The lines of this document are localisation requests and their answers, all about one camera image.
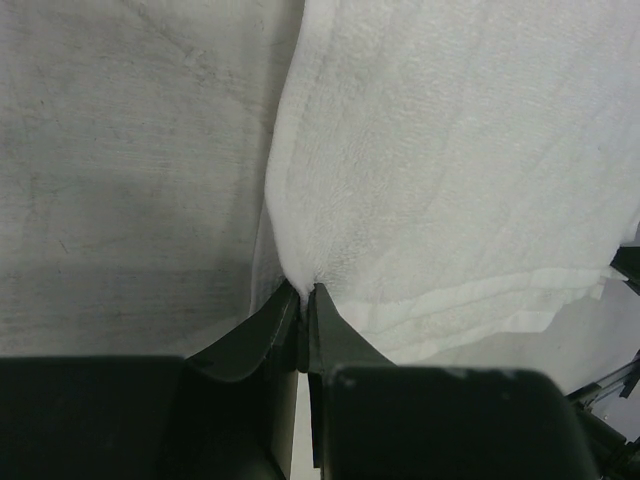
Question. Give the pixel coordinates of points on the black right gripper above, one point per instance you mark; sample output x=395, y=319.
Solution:
x=627, y=262

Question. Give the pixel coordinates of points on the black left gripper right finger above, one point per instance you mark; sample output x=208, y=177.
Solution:
x=340, y=365

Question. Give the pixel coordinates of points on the white terry towel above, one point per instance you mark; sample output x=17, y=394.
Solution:
x=449, y=170

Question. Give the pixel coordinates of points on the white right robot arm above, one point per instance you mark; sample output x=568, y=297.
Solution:
x=608, y=407

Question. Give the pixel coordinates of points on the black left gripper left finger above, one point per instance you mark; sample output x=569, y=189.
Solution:
x=242, y=398

